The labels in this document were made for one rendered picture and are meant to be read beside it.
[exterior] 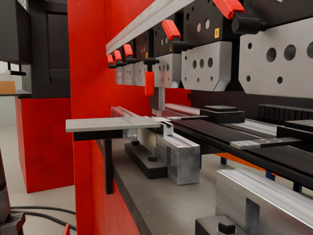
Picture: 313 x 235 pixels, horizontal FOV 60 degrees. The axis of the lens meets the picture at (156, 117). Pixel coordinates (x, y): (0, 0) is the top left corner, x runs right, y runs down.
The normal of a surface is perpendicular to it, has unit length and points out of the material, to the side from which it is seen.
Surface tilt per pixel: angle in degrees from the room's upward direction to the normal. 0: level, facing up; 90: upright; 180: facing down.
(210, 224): 0
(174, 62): 90
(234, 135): 90
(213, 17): 90
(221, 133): 90
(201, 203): 0
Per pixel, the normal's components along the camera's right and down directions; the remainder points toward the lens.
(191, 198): 0.00, -0.99
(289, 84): -0.95, 0.04
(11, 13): 0.25, 0.13
